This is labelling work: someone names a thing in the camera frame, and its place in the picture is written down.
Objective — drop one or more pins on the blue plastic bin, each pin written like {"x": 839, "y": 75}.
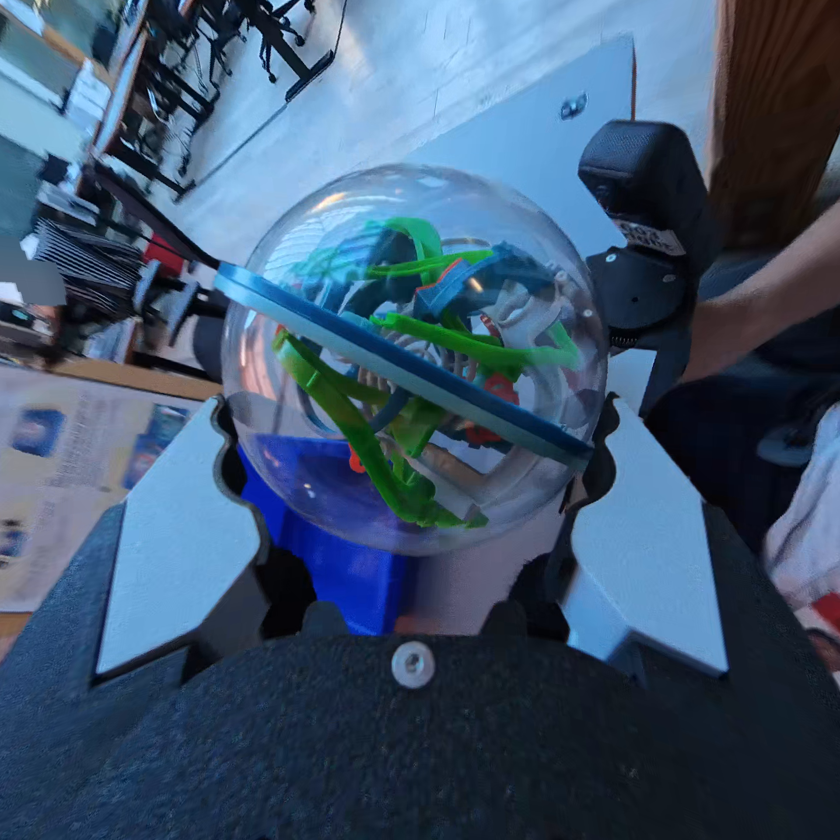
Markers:
{"x": 354, "y": 571}

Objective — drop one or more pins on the person's right forearm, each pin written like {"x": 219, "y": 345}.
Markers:
{"x": 774, "y": 289}

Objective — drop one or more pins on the long wooden top desk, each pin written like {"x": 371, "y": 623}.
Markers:
{"x": 124, "y": 85}

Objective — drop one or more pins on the clear plastic maze ball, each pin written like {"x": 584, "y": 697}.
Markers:
{"x": 420, "y": 367}

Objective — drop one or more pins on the grey shoe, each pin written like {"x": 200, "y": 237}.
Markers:
{"x": 787, "y": 447}

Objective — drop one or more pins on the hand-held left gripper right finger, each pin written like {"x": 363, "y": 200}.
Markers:
{"x": 643, "y": 544}

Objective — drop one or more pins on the black desk frame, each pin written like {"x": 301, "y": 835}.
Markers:
{"x": 289, "y": 46}

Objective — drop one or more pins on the person's white shirt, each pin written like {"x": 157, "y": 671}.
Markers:
{"x": 814, "y": 538}

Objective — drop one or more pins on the person's dark pants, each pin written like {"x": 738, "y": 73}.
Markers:
{"x": 709, "y": 446}

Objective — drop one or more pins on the stack of dark panels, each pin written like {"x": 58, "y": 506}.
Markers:
{"x": 85, "y": 262}

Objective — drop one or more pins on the printed instruction sheet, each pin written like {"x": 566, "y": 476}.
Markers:
{"x": 72, "y": 485}

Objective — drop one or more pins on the instruction sheet on board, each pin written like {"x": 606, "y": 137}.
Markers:
{"x": 131, "y": 377}

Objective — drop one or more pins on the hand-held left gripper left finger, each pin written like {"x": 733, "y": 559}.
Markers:
{"x": 177, "y": 538}

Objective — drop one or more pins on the wooden post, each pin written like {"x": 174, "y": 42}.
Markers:
{"x": 774, "y": 98}

